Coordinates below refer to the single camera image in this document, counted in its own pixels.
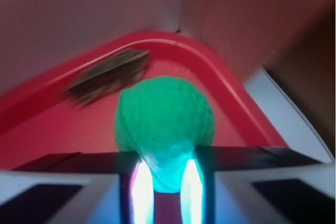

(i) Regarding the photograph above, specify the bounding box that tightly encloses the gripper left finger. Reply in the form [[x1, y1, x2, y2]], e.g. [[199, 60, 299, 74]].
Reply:
[[1, 152, 154, 223]]

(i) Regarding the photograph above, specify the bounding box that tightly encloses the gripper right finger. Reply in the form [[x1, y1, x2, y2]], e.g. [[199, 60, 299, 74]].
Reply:
[[181, 146, 335, 223]]

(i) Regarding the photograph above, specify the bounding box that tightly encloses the brown bark piece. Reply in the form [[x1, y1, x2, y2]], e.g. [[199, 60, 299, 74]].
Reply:
[[62, 48, 151, 106]]

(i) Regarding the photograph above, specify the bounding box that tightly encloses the brown cardboard panel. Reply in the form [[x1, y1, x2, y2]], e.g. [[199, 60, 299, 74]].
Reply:
[[181, 0, 335, 152]]

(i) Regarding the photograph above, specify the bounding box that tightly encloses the orange plastic tray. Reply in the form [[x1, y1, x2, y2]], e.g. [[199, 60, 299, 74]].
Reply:
[[1, 31, 286, 169]]

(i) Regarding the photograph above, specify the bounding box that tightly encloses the green dimpled ball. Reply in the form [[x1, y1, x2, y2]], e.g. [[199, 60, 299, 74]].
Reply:
[[114, 76, 216, 194]]

